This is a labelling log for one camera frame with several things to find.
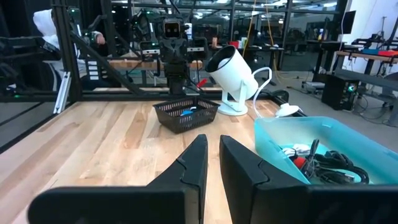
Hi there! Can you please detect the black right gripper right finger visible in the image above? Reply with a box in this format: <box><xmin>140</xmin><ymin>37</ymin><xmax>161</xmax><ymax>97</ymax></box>
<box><xmin>219</xmin><ymin>134</ymin><xmax>398</xmax><ymax>224</ymax></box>

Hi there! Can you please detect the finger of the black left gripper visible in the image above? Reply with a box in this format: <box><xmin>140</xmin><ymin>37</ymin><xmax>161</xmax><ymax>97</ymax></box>
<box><xmin>173</xmin><ymin>39</ymin><xmax>188</xmax><ymax>63</ymax></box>
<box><xmin>159</xmin><ymin>39</ymin><xmax>174</xmax><ymax>63</ymax></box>

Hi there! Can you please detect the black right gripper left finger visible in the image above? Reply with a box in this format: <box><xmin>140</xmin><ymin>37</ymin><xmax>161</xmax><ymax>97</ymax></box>
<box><xmin>27</xmin><ymin>133</ymin><xmax>209</xmax><ymax>224</ymax></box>

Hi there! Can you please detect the black cable with red tie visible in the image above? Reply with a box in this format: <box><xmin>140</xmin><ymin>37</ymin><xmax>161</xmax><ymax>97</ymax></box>
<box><xmin>292</xmin><ymin>151</ymin><xmax>371</xmax><ymax>185</ymax></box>

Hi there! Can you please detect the white and blue wall charger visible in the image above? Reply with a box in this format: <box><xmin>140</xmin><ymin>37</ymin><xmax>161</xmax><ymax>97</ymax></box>
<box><xmin>179</xmin><ymin>106</ymin><xmax>197</xmax><ymax>118</ymax></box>

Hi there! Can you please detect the white cable bundle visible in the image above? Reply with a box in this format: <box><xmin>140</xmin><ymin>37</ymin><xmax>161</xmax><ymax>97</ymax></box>
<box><xmin>281</xmin><ymin>143</ymin><xmax>312</xmax><ymax>158</ymax></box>

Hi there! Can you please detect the short black cable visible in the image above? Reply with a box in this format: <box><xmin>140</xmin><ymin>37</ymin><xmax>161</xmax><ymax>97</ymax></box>
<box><xmin>300</xmin><ymin>138</ymin><xmax>330</xmax><ymax>180</ymax></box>

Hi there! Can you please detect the teal translucent plastic bin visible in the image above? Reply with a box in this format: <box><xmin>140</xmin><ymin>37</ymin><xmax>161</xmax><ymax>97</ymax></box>
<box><xmin>254</xmin><ymin>116</ymin><xmax>398</xmax><ymax>186</ymax></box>

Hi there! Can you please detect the wooden workbench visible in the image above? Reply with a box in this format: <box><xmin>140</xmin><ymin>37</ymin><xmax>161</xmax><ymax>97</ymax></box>
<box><xmin>108</xmin><ymin>58</ymin><xmax>203</xmax><ymax>71</ymax></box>

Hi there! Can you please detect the black drawer cabinet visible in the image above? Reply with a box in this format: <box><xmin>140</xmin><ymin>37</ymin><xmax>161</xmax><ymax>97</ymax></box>
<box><xmin>85</xmin><ymin>57</ymin><xmax>122</xmax><ymax>88</ymax></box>

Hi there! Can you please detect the black mesh plastic basket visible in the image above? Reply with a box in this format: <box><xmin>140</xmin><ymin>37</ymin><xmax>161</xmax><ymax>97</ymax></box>
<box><xmin>152</xmin><ymin>95</ymin><xmax>221</xmax><ymax>134</ymax></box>

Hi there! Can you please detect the white round power adapter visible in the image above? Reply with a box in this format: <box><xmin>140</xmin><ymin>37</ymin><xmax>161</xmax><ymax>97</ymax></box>
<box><xmin>275</xmin><ymin>103</ymin><xmax>303</xmax><ymax>118</ymax></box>

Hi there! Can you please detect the person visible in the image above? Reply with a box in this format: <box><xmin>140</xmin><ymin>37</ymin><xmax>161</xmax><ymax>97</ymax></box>
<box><xmin>32</xmin><ymin>8</ymin><xmax>108</xmax><ymax>91</ymax></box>

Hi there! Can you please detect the black computer tower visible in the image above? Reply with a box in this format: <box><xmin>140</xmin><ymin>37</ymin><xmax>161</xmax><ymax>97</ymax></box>
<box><xmin>321</xmin><ymin>74</ymin><xmax>360</xmax><ymax>111</ymax></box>

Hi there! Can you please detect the wooden top desk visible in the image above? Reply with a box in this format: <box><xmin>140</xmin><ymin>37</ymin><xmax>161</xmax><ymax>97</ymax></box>
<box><xmin>334</xmin><ymin>48</ymin><xmax>398</xmax><ymax>94</ymax></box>

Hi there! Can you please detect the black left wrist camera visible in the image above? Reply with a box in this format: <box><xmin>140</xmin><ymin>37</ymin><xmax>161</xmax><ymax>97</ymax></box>
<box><xmin>162</xmin><ymin>17</ymin><xmax>182</xmax><ymax>40</ymax></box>

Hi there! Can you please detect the black diagonal frame brace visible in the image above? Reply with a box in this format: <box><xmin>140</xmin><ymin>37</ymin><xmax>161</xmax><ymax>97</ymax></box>
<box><xmin>70</xmin><ymin>30</ymin><xmax>142</xmax><ymax>94</ymax></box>

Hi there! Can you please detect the black frame base rail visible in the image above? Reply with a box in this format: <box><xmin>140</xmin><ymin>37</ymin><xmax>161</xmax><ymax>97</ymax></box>
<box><xmin>0</xmin><ymin>88</ymin><xmax>224</xmax><ymax>103</ymax></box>

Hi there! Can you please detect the yellow hanging cable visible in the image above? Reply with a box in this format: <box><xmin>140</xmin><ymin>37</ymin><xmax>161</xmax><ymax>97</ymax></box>
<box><xmin>242</xmin><ymin>0</ymin><xmax>257</xmax><ymax>58</ymax></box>

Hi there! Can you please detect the black frame post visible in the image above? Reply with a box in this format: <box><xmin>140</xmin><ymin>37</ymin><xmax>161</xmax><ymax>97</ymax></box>
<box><xmin>51</xmin><ymin>0</ymin><xmax>83</xmax><ymax>102</ymax></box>

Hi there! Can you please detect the white lamp cable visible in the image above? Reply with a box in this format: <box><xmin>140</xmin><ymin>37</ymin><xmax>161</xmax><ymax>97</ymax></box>
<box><xmin>251</xmin><ymin>67</ymin><xmax>280</xmax><ymax>119</ymax></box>

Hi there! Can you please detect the aluminium bracket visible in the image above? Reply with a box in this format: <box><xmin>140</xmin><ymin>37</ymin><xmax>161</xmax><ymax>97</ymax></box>
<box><xmin>52</xmin><ymin>71</ymin><xmax>72</xmax><ymax>114</ymax></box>

